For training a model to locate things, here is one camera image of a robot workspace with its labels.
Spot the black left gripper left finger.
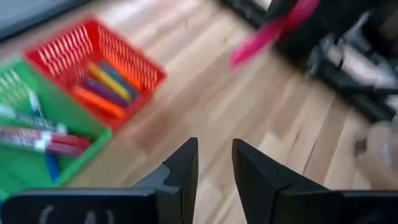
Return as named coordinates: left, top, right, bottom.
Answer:
left=133, top=138, right=199, bottom=224

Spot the red plastic basket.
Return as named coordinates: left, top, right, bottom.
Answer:
left=23, top=17, right=167, bottom=131

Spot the round wooden lamp base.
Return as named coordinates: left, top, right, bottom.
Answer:
left=354, top=121, right=398, bottom=187

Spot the pink highlighter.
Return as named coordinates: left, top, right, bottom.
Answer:
left=229, top=0, right=321, bottom=68

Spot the thin blue marker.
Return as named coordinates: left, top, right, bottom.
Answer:
left=27, top=88, right=62, bottom=183

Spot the green plastic basket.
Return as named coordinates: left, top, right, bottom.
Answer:
left=0, top=57, right=113, bottom=200

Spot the white marker with red cap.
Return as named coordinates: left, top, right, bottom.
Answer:
left=0, top=126, right=91, bottom=158

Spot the dark red marker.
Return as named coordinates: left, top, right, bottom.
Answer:
left=81, top=76, right=131, bottom=108

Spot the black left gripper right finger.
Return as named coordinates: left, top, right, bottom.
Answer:
left=232, top=139, right=343, bottom=224

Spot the orange marker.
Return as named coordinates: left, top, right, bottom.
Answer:
left=71, top=85, right=127, bottom=121

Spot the thin yellow marker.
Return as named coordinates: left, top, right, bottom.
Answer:
left=88, top=60, right=133, bottom=100

